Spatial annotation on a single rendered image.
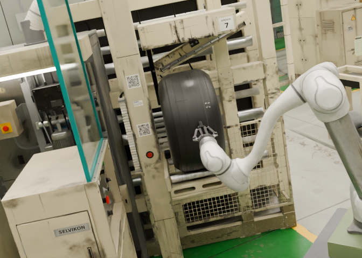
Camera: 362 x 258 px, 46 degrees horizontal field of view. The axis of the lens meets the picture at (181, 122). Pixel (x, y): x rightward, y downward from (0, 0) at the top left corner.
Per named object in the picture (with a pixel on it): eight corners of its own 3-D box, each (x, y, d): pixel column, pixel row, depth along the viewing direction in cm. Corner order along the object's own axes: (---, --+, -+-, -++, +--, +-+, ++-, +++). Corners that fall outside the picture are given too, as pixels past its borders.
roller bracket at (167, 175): (167, 192, 248) (164, 177, 245) (164, 166, 286) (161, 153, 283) (173, 191, 248) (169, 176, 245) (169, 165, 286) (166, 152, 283)
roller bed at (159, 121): (144, 158, 294) (135, 117, 286) (144, 150, 308) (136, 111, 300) (172, 152, 295) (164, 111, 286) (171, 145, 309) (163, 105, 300)
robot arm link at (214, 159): (193, 149, 200) (211, 167, 204) (198, 166, 185) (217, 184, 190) (211, 135, 197) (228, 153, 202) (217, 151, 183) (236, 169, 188)
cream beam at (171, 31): (142, 51, 260) (137, 27, 256) (142, 46, 284) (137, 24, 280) (239, 32, 262) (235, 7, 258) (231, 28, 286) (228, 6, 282)
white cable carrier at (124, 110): (136, 174, 256) (117, 98, 242) (136, 171, 261) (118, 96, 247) (143, 172, 256) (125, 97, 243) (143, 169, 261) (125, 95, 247)
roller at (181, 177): (168, 174, 253) (169, 181, 255) (169, 178, 249) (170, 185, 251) (225, 162, 254) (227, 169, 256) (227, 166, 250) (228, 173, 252)
